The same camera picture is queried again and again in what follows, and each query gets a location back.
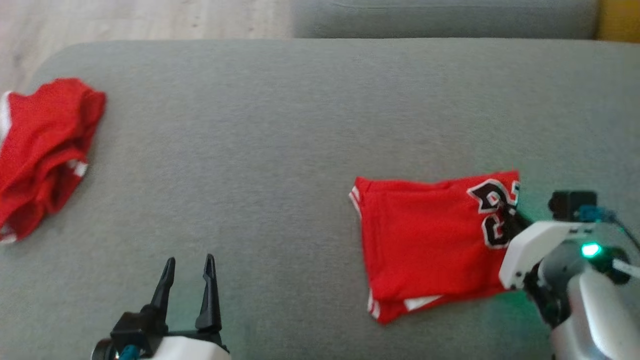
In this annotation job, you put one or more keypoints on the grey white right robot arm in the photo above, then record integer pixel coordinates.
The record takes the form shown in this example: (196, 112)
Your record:
(595, 310)

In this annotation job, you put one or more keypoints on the red jersey with black number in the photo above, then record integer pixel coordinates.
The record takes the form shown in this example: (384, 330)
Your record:
(425, 250)

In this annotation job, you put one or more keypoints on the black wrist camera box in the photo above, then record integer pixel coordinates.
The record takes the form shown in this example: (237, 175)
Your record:
(135, 330)
(570, 205)

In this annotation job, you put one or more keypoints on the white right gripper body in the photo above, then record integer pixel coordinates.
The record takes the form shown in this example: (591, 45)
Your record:
(535, 240)

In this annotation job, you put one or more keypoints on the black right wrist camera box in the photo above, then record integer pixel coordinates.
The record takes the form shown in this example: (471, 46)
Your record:
(570, 205)

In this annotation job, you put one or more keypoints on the grey and yellow sofa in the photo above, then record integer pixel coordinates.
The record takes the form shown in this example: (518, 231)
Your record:
(250, 150)

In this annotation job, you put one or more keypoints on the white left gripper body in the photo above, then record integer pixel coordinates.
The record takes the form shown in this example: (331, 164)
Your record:
(195, 350)

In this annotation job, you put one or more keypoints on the red ribbed shorts white stripe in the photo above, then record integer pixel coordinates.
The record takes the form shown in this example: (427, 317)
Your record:
(45, 150)

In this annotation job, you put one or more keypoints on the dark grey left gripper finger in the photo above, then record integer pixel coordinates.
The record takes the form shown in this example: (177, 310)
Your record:
(164, 290)
(210, 300)

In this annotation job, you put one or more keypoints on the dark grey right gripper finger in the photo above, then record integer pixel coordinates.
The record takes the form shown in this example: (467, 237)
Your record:
(515, 222)

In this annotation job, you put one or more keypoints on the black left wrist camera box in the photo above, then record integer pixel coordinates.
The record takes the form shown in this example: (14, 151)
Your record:
(135, 330)

